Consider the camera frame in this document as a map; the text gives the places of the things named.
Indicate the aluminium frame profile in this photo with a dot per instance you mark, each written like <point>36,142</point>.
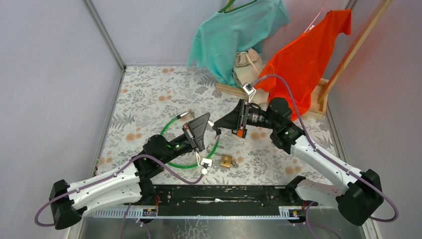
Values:
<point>94,14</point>

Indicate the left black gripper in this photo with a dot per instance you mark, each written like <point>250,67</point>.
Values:
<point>195,130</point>

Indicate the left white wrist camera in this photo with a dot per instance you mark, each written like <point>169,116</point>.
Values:
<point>205,163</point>

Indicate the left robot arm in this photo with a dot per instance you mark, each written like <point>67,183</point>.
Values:
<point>128,183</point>

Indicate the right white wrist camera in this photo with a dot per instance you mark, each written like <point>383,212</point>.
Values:
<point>250,91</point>

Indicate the small silver keys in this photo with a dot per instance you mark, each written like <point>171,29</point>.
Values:
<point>234,164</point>

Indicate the floral table cloth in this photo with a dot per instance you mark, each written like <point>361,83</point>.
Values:
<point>151,96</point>

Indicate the brass padlock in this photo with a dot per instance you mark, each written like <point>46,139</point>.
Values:
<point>219,151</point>

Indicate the green hanger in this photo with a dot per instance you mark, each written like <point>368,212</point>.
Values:
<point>229,7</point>

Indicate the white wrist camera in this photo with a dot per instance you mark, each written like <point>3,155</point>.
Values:
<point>205,163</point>
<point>250,91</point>

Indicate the orange black padlock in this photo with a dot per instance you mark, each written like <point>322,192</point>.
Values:
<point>241,133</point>

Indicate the orange t-shirt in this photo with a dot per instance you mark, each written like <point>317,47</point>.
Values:
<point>295,70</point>

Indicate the black head keys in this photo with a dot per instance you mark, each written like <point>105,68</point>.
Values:
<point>217,131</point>

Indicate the beige cloth bag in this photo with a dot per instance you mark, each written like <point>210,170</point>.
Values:
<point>247,68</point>

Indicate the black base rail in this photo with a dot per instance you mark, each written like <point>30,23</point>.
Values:
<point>223,201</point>

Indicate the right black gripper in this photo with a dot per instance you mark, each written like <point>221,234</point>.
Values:
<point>233,120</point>

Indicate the teal t-shirt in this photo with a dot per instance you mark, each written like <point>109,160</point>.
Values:
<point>219,38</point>

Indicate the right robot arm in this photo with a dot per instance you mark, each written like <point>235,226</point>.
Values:
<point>356,194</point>

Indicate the pink hanger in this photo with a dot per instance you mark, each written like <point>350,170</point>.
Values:
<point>314,21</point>

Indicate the wooden clothes rack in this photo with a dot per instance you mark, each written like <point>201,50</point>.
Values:
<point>319,97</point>

